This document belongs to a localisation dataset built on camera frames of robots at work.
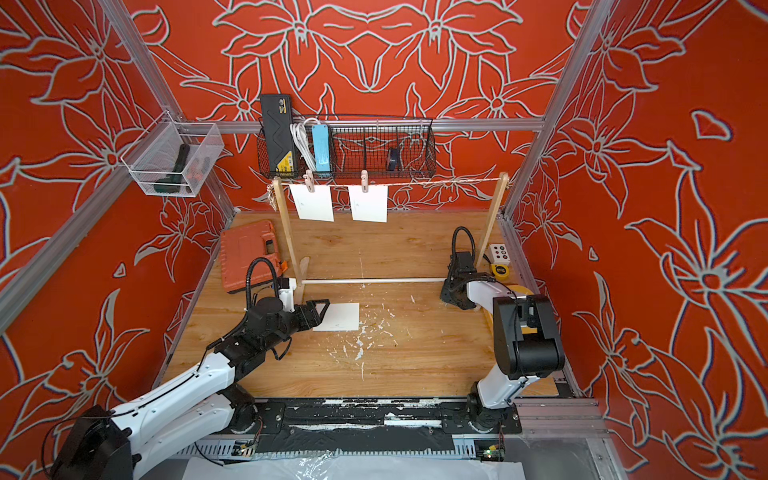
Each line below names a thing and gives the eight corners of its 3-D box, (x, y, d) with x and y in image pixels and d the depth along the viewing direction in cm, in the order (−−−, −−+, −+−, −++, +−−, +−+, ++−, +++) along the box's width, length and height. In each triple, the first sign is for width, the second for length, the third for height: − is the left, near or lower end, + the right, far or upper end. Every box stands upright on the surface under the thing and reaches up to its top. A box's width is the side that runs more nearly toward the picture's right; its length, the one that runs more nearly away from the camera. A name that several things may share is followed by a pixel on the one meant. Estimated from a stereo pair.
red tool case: (231, 297, 97) (223, 288, 93) (226, 244, 112) (219, 233, 107) (289, 278, 102) (284, 268, 97) (276, 229, 117) (271, 218, 112)
